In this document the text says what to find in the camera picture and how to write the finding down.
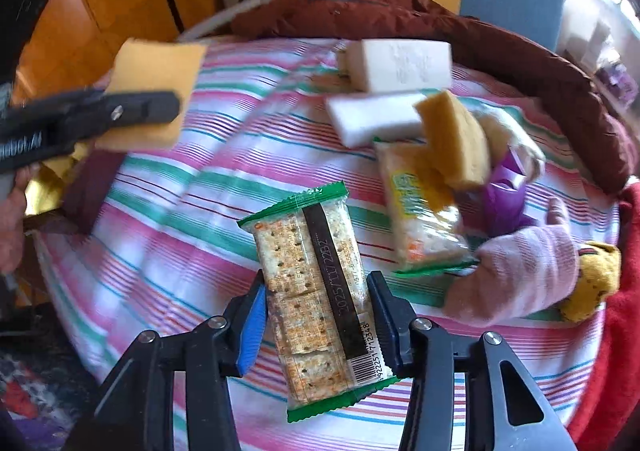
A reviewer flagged purple patterned bag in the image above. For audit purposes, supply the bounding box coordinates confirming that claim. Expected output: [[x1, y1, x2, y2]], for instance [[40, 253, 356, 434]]
[[600, 56, 637, 93]]

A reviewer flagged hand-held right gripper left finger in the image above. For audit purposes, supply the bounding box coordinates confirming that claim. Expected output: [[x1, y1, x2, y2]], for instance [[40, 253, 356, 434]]
[[65, 270, 271, 451]]

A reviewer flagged beige sock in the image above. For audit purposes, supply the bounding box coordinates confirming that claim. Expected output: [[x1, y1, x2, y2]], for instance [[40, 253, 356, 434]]
[[475, 106, 546, 182]]

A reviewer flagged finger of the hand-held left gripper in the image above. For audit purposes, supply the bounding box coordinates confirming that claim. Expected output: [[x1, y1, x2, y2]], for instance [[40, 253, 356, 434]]
[[0, 88, 182, 177]]

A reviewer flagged purple wrapper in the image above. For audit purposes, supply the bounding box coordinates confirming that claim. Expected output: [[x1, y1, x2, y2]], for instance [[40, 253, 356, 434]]
[[460, 144, 538, 237]]

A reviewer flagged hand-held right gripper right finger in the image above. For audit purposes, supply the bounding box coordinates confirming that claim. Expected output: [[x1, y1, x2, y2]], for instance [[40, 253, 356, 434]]
[[366, 271, 581, 451]]

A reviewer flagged brown jacket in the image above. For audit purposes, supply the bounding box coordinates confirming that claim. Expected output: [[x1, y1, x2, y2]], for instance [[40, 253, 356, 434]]
[[230, 0, 638, 197]]

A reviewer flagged green-edged cracker packet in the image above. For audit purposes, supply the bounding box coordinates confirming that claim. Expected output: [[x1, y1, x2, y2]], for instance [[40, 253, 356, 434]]
[[237, 182, 401, 424], [372, 136, 476, 277]]

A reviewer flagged dark patterned cloth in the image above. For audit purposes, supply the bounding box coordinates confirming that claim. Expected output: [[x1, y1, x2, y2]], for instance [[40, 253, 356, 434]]
[[0, 351, 98, 451]]

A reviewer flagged shiny gold tray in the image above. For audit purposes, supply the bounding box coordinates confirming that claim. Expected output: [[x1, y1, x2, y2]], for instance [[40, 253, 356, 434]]
[[22, 151, 126, 237]]

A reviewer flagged red cloth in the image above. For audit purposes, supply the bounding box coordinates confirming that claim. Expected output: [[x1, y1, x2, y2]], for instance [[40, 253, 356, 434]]
[[565, 176, 640, 451]]

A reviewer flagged white foam block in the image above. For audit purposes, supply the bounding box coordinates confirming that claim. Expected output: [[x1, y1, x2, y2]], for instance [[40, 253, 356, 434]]
[[325, 92, 431, 149], [345, 38, 453, 93]]

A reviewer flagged yellow sponge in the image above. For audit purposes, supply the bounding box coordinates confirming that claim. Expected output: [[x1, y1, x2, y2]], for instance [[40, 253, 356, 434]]
[[95, 38, 208, 152], [412, 90, 493, 213]]

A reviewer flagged pink sock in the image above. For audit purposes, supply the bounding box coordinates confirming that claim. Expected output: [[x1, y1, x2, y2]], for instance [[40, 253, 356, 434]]
[[442, 196, 581, 322]]

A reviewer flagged person's left hand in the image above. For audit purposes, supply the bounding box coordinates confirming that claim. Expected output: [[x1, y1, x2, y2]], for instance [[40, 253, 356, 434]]
[[0, 166, 36, 277]]

